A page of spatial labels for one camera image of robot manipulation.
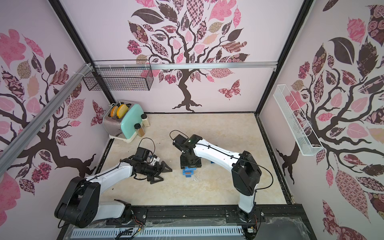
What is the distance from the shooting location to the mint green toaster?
95 centimetres

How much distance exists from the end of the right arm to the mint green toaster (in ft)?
1.49

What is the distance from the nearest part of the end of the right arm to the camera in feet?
1.94

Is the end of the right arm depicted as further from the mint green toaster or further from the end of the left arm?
the mint green toaster

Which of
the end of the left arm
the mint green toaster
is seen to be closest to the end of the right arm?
the end of the left arm
